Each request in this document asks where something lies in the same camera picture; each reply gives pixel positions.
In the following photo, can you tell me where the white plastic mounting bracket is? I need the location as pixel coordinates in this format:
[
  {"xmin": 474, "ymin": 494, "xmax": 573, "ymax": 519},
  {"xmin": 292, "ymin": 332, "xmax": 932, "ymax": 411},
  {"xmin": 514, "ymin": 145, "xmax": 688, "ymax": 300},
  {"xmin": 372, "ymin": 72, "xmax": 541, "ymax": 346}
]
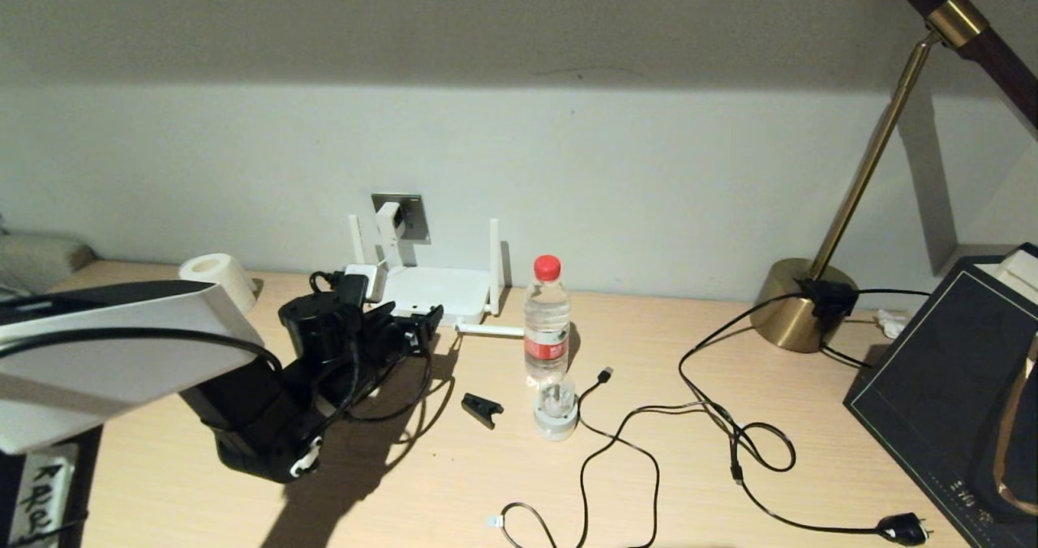
[{"xmin": 290, "ymin": 439, "xmax": 324, "ymax": 477}]

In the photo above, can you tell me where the dark blue gift bag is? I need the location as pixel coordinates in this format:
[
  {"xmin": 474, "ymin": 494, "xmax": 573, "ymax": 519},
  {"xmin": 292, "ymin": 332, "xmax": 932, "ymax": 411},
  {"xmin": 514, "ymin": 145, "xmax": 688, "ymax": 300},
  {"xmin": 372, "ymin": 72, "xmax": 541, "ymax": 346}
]
[{"xmin": 843, "ymin": 244, "xmax": 1038, "ymax": 548}]

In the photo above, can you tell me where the black USB cable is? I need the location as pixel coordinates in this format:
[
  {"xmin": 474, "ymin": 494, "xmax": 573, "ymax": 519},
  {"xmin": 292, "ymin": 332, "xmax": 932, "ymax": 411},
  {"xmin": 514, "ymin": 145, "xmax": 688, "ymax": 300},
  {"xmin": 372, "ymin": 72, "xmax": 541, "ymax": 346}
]
[{"xmin": 577, "ymin": 367, "xmax": 797, "ymax": 548}]

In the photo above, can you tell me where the white box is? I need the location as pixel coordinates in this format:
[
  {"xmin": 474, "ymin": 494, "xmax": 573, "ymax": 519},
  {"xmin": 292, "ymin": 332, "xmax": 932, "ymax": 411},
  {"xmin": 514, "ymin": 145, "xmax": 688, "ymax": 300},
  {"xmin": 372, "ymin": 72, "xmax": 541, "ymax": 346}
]
[{"xmin": 977, "ymin": 250, "xmax": 1038, "ymax": 310}]

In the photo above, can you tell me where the black block on lamp base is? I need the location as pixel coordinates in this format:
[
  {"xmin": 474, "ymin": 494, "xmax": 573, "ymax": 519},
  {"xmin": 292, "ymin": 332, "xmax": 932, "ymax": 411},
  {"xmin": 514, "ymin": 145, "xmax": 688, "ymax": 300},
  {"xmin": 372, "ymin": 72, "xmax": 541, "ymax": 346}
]
[{"xmin": 799, "ymin": 279, "xmax": 860, "ymax": 322}]

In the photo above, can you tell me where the white power adapter with cord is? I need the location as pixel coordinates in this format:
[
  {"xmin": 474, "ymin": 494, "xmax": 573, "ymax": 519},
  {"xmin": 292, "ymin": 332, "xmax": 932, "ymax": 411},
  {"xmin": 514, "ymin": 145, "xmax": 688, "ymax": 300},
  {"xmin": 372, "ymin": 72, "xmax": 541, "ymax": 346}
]
[{"xmin": 369, "ymin": 202, "xmax": 406, "ymax": 277}]

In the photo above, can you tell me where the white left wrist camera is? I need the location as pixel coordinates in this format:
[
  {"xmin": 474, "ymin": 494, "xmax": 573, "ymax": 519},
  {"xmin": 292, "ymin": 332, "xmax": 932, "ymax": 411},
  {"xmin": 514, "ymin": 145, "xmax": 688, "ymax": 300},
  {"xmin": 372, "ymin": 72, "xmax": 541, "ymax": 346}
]
[{"xmin": 344, "ymin": 264, "xmax": 388, "ymax": 302}]

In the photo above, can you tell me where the white handwritten label tape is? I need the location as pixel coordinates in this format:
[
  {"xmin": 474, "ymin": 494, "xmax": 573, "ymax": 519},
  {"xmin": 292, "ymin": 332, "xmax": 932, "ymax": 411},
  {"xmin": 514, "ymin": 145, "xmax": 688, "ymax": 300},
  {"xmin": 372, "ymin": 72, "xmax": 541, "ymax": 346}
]
[{"xmin": 8, "ymin": 443, "xmax": 80, "ymax": 548}]

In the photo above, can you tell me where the brass desk lamp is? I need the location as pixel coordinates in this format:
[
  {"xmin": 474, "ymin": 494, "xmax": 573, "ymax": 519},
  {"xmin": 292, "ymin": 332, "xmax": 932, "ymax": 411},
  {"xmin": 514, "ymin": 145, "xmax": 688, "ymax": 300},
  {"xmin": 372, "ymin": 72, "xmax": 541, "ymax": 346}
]
[{"xmin": 750, "ymin": 0, "xmax": 1038, "ymax": 354}]

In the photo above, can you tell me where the small black plastic clip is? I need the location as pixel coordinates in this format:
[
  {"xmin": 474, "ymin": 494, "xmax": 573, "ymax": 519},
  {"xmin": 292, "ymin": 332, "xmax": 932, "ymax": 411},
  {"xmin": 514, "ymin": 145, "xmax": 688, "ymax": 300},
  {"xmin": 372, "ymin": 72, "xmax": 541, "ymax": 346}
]
[{"xmin": 461, "ymin": 392, "xmax": 505, "ymax": 430}]

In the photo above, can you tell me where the grey cushion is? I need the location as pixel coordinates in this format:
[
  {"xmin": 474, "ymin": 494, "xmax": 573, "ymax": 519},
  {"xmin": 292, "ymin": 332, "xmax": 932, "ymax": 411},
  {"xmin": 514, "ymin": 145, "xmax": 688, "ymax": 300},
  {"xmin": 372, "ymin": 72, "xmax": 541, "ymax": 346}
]
[{"xmin": 0, "ymin": 234, "xmax": 97, "ymax": 289}]

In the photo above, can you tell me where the white wifi router with antennas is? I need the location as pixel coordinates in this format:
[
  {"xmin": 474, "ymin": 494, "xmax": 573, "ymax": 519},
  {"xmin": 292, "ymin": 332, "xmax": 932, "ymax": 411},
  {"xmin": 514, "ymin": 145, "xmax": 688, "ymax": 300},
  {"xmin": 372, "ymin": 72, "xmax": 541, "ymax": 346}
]
[{"xmin": 349, "ymin": 214, "xmax": 526, "ymax": 338}]

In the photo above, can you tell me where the grey wall power socket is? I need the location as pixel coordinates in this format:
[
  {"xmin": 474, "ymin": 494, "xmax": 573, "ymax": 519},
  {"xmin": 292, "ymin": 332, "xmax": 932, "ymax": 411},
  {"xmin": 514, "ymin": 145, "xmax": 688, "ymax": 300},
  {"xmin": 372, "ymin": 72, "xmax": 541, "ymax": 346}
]
[{"xmin": 371, "ymin": 194, "xmax": 429, "ymax": 243}]

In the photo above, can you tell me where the clear water bottle red cap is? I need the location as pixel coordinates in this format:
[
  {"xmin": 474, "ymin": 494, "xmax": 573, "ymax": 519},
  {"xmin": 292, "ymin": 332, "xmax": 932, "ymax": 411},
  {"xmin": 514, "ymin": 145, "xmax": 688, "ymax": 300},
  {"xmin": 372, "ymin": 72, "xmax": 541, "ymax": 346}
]
[{"xmin": 523, "ymin": 255, "xmax": 573, "ymax": 388}]

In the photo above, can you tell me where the black lamp power cord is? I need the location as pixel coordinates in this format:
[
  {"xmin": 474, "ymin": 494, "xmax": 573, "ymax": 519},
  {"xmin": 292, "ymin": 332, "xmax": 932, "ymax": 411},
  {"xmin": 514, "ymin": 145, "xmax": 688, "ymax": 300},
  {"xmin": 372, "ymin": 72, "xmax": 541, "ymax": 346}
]
[{"xmin": 680, "ymin": 289, "xmax": 933, "ymax": 547}]

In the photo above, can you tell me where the white toilet paper roll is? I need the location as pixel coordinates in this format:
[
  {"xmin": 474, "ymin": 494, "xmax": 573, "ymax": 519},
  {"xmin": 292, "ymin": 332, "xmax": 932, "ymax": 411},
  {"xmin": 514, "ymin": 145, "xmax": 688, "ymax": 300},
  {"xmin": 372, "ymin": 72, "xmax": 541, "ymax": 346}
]
[{"xmin": 178, "ymin": 253, "xmax": 257, "ymax": 314}]

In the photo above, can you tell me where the black cable with white tag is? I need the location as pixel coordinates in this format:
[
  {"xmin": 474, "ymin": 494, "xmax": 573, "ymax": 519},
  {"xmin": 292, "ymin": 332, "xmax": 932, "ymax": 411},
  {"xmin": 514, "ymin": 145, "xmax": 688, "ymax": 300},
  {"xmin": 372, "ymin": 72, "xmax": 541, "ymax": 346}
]
[{"xmin": 487, "ymin": 502, "xmax": 560, "ymax": 548}]

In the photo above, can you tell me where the small white clear-dome humidifier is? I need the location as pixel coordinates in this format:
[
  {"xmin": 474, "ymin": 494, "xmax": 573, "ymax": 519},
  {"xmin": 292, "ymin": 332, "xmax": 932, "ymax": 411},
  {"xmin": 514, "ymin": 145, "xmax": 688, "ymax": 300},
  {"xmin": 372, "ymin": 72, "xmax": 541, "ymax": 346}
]
[{"xmin": 533, "ymin": 372, "xmax": 580, "ymax": 442}]

